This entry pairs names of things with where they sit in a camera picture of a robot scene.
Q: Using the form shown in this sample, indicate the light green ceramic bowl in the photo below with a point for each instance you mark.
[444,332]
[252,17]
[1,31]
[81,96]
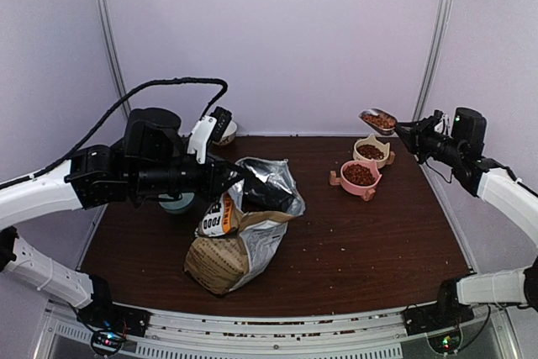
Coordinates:
[178,205]

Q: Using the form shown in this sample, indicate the left aluminium corner post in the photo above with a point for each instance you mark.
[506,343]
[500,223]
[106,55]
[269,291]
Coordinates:
[110,47]

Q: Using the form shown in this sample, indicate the aluminium corner post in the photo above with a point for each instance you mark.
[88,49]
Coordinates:
[110,47]
[441,23]

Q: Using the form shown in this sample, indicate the aluminium front frame rail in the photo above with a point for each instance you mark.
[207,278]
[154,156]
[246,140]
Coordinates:
[374,334]

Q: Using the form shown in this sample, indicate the brown kibble in cream bowl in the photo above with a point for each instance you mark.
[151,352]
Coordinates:
[370,152]

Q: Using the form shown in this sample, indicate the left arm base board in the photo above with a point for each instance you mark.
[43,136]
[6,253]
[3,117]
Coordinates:
[106,342]

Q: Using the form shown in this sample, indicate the silver metal food scoop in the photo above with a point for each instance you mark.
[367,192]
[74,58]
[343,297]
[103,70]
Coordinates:
[384,132]

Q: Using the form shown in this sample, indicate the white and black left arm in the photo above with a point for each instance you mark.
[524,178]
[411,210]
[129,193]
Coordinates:
[151,162]

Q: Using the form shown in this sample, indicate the right arm base board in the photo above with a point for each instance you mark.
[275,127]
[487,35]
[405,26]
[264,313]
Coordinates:
[445,343]

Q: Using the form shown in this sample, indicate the right aluminium table rail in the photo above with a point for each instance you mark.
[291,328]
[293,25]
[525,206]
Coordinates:
[441,177]

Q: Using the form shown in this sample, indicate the brown kibble in scoop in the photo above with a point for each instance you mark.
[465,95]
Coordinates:
[381,121]

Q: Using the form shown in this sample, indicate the cream cat-ear pet bowl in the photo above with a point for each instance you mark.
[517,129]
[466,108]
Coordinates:
[372,140]

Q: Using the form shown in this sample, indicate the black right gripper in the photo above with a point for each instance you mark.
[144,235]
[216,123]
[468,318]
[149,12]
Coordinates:
[413,138]

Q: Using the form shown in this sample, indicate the brown kibble in pink bowl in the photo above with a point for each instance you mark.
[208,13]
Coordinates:
[359,175]

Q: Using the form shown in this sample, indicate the white patterned ceramic bowl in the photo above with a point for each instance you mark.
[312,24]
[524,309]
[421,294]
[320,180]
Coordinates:
[228,135]

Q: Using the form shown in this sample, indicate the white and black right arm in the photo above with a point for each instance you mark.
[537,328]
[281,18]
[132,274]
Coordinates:
[488,180]

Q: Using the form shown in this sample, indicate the right aluminium corner post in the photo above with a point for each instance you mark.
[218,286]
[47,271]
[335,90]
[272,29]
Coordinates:
[441,23]

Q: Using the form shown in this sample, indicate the pink cat-ear pet bowl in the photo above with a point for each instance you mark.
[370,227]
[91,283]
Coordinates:
[360,178]

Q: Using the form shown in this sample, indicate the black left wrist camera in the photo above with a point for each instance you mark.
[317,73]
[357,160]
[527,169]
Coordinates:
[208,129]

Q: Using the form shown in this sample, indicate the brown dog food bag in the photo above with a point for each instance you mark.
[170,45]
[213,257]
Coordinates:
[241,231]

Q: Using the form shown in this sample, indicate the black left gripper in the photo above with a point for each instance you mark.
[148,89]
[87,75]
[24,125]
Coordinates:
[214,184]

